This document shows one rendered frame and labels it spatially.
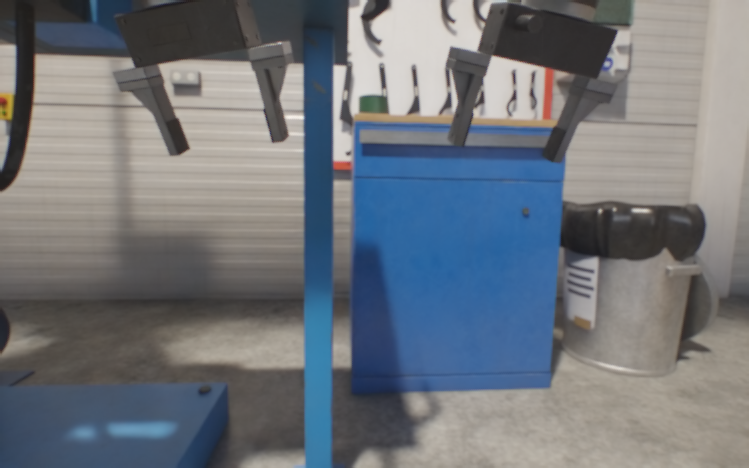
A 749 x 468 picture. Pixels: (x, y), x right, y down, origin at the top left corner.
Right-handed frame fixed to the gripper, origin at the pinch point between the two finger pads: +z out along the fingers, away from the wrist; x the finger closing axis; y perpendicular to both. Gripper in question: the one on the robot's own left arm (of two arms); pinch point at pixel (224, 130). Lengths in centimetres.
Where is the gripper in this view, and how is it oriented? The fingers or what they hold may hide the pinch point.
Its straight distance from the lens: 50.8
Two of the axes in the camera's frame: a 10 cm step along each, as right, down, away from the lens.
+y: 0.9, -5.0, 8.6
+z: 1.4, 8.6, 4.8
